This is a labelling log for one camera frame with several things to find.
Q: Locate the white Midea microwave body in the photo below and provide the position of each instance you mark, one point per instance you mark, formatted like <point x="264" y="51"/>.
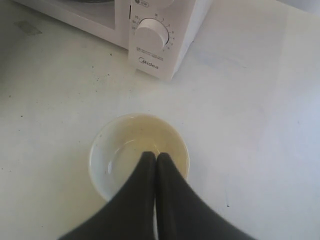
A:
<point x="116" y="21"/>

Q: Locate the white ceramic bowl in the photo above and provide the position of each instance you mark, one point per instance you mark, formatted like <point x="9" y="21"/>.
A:
<point x="118" y="146"/>

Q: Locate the white lower timer knob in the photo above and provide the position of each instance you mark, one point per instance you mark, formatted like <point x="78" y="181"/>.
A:
<point x="151" y="35"/>

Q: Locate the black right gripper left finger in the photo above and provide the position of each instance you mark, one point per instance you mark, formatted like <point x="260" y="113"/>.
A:
<point x="129" y="215"/>

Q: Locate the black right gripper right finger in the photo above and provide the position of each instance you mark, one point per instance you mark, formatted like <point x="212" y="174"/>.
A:
<point x="181" y="213"/>

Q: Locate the clear tape patch on table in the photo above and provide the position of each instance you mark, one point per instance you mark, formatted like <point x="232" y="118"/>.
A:
<point x="27" y="28"/>

